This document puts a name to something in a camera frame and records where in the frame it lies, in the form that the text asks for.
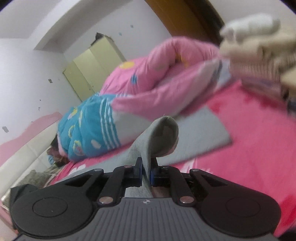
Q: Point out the stack of folded clothes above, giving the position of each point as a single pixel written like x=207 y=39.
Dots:
x=261 y=52

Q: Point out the dark grey garment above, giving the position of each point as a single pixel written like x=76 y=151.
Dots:
x=19 y=191

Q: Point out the white padded headboard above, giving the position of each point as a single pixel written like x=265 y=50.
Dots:
x=29 y=153

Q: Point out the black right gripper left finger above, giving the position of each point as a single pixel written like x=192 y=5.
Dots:
x=68 y=206

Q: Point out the cream wardrobe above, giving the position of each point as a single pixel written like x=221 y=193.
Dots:
x=88 y=72

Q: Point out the blue and pink quilt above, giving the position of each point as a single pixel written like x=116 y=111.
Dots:
x=175 y=73

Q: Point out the grey sweatshirt garment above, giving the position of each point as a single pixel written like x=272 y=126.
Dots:
x=170 y=141

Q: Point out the patterned pillow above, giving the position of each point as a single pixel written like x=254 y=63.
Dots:
x=40 y=179

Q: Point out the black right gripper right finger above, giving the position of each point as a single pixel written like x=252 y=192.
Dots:
x=227 y=207

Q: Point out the brown wooden door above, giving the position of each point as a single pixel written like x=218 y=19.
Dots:
x=193 y=18

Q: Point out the hot pink bed blanket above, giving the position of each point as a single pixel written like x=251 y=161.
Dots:
x=262 y=153

